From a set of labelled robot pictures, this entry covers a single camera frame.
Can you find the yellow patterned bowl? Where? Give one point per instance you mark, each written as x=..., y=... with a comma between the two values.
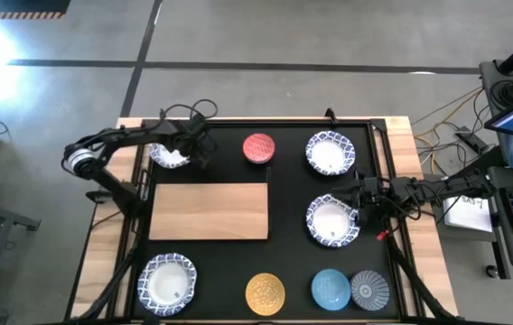
x=265, y=294

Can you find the white paper sign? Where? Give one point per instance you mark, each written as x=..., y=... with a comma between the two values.
x=466, y=212

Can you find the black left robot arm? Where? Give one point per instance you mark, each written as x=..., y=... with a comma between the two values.
x=121, y=135

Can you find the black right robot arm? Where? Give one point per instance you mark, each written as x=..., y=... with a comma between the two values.
x=441, y=185

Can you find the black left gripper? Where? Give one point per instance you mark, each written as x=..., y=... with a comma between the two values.
x=192, y=134

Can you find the grey radial striped bowl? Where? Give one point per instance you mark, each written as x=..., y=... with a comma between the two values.
x=370, y=290

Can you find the wooden cutting board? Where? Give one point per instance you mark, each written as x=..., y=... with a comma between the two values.
x=211, y=212

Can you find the black power strip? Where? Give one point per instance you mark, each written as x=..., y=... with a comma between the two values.
x=469, y=137

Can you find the light blue patterned bowl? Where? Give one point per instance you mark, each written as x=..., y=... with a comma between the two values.
x=330, y=289

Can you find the blue patterned plate with sticker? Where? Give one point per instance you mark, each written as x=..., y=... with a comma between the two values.
x=331, y=223
x=166, y=283

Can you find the grey equipment cart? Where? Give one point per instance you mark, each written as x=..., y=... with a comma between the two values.
x=491, y=77

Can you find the black table mat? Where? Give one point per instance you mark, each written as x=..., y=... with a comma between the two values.
x=292, y=253

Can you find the small red clip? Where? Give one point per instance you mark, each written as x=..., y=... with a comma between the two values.
x=382, y=234

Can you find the blue patterned white plate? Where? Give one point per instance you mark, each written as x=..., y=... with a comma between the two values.
x=330, y=153
x=166, y=158

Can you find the red patterned bowl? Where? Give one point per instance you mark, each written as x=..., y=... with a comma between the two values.
x=258, y=148

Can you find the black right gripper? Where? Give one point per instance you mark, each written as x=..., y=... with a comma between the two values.
x=374, y=189

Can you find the black hazard striped mat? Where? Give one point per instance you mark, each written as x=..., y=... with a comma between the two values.
x=17, y=8

